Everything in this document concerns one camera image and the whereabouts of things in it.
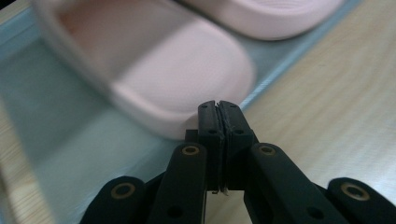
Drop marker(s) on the grey metal shoe rack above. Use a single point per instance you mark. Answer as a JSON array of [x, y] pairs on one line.
[[77, 140]]

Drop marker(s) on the pink slipper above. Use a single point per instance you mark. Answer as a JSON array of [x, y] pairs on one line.
[[267, 18], [174, 74]]

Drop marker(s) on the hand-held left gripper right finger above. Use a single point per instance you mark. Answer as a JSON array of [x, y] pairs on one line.
[[236, 130]]

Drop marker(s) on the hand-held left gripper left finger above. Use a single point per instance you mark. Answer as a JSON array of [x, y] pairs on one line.
[[210, 133]]

